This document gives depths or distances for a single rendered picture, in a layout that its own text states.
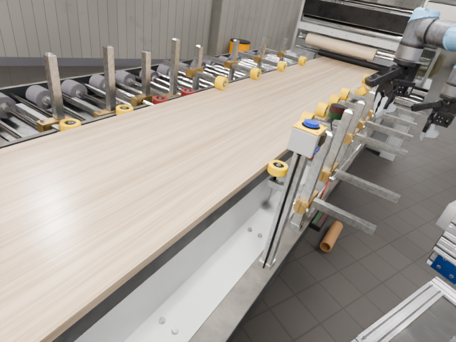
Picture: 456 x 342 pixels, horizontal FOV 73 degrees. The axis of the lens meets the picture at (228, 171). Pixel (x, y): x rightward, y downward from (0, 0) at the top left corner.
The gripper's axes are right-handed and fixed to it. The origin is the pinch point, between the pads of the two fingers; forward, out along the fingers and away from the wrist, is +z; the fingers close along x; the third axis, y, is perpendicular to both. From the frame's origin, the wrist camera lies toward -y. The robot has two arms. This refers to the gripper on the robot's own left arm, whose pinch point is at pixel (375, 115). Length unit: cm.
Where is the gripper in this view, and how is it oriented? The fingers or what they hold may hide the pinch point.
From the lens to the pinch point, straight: 126.6
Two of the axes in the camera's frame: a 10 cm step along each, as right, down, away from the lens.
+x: -1.5, -5.5, 8.2
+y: 9.8, 0.4, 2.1
